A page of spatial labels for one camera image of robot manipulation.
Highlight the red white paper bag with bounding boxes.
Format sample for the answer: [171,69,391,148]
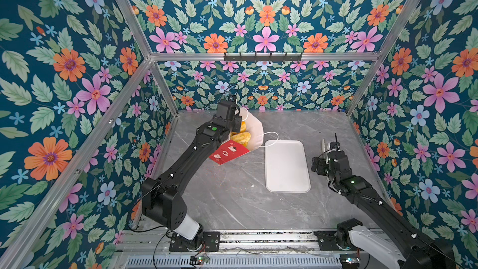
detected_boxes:
[209,107,279,165]

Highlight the ring shaped fake bread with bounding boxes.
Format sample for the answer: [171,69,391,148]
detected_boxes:
[240,121,246,133]

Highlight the fake croissant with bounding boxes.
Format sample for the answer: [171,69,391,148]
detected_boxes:
[230,132,251,147]

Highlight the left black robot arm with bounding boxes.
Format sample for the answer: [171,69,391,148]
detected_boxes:
[141,95,242,241]

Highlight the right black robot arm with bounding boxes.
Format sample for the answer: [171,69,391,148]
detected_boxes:
[311,140,457,269]

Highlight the white rectangular tray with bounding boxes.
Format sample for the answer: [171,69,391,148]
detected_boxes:
[265,140,311,194]

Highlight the right circuit board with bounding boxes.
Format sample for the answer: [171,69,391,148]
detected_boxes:
[341,256,360,269]

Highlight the circuit board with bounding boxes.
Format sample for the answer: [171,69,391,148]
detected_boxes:
[189,256,210,267]
[341,256,360,269]

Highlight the left circuit board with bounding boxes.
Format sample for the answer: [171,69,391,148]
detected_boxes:
[189,256,210,267]

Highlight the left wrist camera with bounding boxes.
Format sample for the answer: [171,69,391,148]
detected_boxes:
[227,94,237,103]

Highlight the black hook rail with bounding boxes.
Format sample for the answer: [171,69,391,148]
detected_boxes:
[223,52,302,63]

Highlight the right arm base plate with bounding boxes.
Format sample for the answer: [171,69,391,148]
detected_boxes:
[313,230,359,251]

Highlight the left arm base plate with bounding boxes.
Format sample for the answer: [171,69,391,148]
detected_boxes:
[169,232,221,252]

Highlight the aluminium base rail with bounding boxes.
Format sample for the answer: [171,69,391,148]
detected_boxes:
[117,229,339,254]

